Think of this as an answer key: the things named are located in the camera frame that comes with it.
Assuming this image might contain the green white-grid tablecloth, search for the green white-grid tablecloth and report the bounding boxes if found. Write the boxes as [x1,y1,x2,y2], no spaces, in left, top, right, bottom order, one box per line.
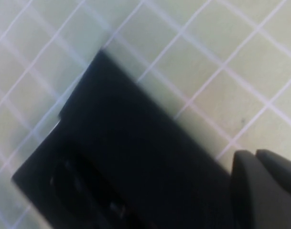
[0,0,291,229]

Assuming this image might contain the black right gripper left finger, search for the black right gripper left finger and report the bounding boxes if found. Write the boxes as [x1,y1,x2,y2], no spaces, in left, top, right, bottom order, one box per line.
[229,150,291,229]

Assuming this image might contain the black-framed glasses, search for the black-framed glasses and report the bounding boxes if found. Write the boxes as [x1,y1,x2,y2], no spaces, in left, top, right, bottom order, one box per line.
[48,158,136,225]

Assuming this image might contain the black printed glasses case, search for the black printed glasses case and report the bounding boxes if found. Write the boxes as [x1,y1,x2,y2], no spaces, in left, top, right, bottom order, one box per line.
[11,49,234,229]

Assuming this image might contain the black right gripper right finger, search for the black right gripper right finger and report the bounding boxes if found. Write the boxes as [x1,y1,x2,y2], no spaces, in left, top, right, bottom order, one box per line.
[255,148,291,198]

